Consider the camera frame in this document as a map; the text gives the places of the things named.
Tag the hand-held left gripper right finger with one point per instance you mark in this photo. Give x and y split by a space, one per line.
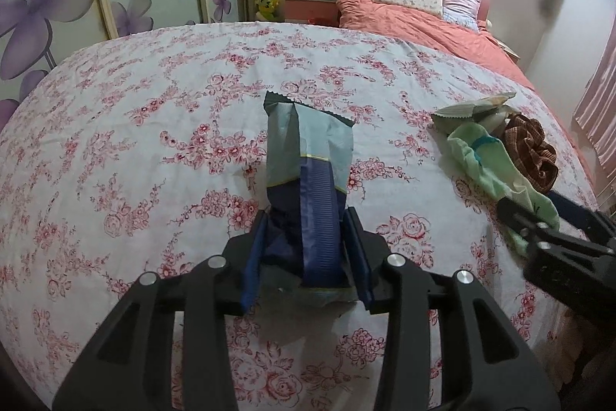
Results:
358 257

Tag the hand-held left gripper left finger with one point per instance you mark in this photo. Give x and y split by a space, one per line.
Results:
252 266

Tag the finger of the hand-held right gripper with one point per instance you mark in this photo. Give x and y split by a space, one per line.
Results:
584 218
522 218

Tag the pale green sock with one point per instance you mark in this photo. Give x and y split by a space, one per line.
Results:
491 170

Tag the blue-green snack packet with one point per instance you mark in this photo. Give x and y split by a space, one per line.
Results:
308 160

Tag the brown checked scrunchie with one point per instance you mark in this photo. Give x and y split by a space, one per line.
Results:
534 151

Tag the pink striped curtain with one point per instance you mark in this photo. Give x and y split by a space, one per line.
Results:
599 103

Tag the cream snack wrapper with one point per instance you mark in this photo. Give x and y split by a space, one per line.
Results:
462 110

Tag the small bedside table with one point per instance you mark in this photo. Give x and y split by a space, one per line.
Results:
509 50

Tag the pink floral tablecloth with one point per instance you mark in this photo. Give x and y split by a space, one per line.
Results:
144 127

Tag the purple pillow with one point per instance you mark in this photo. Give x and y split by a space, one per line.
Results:
459 6

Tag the pink bed duvet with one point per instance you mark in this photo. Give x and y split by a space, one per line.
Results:
409 21

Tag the pink nightstand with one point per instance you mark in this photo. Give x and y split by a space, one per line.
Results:
308 9

